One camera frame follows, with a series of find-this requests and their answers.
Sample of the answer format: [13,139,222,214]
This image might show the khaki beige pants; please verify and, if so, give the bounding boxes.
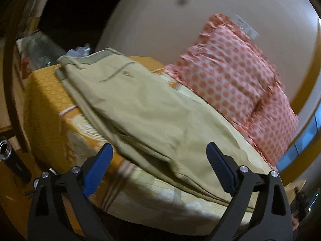
[56,49,270,204]

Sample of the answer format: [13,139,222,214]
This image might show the black cylindrical flashlight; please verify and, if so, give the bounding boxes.
[0,137,31,184]

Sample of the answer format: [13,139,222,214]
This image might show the blue glass window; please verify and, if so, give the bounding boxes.
[277,106,320,172]

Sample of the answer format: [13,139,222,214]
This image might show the right pink polka-dot pillow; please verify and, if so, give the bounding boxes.
[239,85,299,168]

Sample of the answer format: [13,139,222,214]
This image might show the pink polka-dot pillow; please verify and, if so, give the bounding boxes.
[239,85,299,168]
[164,14,281,125]

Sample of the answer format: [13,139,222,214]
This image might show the yellow patterned bedsheet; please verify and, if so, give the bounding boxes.
[23,55,284,231]

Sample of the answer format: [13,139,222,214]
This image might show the left pink polka-dot pillow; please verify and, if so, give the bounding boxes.
[164,14,281,125]

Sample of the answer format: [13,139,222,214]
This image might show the clutter on side table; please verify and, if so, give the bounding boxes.
[16,32,91,71]

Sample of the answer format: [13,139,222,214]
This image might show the white wall switch plate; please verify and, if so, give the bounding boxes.
[233,15,259,40]

